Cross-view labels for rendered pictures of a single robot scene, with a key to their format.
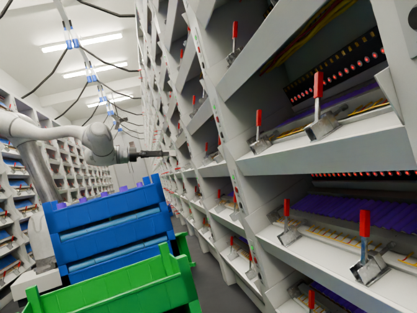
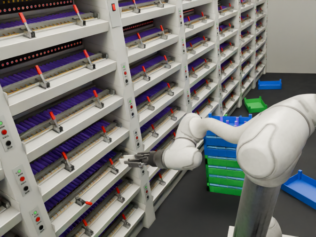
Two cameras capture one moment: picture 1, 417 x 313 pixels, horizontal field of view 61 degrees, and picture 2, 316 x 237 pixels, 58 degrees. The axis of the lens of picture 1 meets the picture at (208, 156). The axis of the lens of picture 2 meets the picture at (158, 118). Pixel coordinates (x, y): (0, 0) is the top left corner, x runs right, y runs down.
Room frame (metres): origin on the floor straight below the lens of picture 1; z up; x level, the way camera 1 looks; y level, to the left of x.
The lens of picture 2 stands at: (2.61, 1.21, 1.41)
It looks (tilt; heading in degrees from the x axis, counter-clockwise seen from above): 24 degrees down; 224
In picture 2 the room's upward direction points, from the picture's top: 8 degrees counter-clockwise
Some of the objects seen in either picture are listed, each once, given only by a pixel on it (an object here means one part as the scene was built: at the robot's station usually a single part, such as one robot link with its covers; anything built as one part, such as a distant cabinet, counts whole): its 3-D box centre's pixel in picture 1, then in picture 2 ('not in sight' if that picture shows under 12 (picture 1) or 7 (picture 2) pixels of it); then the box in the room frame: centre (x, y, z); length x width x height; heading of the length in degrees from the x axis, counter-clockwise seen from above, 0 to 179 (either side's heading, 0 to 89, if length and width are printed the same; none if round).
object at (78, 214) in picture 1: (105, 201); (227, 124); (1.02, 0.32, 0.52); 0.30 x 0.20 x 0.08; 109
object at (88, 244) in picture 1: (112, 228); (227, 134); (1.02, 0.32, 0.44); 0.30 x 0.20 x 0.08; 109
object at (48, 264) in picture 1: (54, 260); not in sight; (1.71, 0.85, 0.29); 0.22 x 0.18 x 0.06; 31
